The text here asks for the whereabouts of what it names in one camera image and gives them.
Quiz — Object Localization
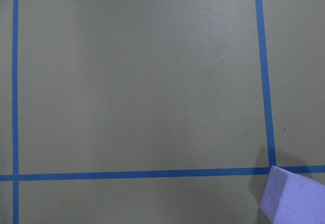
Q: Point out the far purple foam block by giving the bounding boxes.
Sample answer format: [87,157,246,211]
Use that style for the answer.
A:
[259,166,324,223]

